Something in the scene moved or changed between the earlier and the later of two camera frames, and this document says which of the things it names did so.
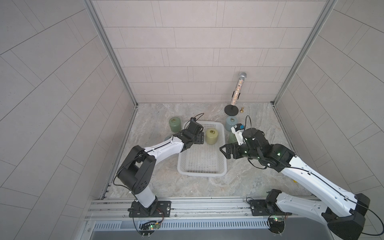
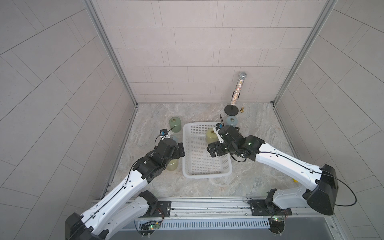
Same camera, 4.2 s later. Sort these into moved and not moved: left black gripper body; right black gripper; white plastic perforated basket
Moved: left black gripper body; right black gripper
Not moved: white plastic perforated basket
